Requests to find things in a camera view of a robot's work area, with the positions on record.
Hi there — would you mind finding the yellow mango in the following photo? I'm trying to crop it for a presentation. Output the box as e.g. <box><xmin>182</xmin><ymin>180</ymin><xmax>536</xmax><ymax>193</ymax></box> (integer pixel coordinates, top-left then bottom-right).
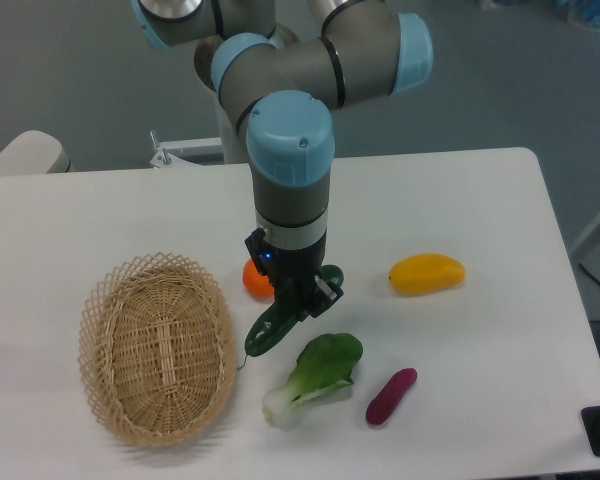
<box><xmin>389</xmin><ymin>253</ymin><xmax>466</xmax><ymax>296</ymax></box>

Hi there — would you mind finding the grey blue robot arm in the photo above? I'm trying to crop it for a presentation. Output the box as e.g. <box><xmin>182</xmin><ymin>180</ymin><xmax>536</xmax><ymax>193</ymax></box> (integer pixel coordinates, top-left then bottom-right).
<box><xmin>131</xmin><ymin>1</ymin><xmax>433</xmax><ymax>317</ymax></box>

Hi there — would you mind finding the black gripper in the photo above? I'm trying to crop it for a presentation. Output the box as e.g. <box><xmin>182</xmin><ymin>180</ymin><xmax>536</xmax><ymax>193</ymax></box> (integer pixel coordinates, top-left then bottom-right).
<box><xmin>245</xmin><ymin>228</ymin><xmax>343</xmax><ymax>318</ymax></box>

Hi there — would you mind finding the green bok choy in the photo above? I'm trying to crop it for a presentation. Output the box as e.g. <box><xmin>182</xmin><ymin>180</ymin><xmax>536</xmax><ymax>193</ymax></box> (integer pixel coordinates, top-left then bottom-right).
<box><xmin>262</xmin><ymin>333</ymin><xmax>364</xmax><ymax>428</ymax></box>

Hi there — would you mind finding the purple sweet potato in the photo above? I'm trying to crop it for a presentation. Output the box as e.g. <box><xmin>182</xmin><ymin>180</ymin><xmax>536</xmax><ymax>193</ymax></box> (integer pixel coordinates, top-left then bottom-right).
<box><xmin>365</xmin><ymin>368</ymin><xmax>418</xmax><ymax>426</ymax></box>

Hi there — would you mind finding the woven wicker basket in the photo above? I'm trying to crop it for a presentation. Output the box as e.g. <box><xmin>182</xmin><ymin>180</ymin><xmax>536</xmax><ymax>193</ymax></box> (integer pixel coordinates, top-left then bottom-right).
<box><xmin>77</xmin><ymin>252</ymin><xmax>237</xmax><ymax>447</ymax></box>

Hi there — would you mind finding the orange tangerine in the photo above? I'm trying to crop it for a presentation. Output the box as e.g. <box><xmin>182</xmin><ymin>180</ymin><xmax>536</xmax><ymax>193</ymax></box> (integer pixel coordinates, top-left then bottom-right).
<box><xmin>242</xmin><ymin>259</ymin><xmax>274</xmax><ymax>299</ymax></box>

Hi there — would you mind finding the green cucumber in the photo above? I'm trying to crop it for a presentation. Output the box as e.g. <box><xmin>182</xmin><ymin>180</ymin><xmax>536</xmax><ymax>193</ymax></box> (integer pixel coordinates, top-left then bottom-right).
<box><xmin>244</xmin><ymin>265</ymin><xmax>344</xmax><ymax>357</ymax></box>

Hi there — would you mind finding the blue object top right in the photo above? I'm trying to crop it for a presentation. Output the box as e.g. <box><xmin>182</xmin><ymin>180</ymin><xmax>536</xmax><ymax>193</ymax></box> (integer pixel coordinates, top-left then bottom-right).
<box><xmin>555</xmin><ymin>0</ymin><xmax>600</xmax><ymax>31</ymax></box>

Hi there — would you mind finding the white chair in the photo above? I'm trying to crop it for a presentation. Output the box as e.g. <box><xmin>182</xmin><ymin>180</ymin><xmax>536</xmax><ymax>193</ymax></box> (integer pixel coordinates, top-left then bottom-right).
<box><xmin>0</xmin><ymin>130</ymin><xmax>75</xmax><ymax>177</ymax></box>

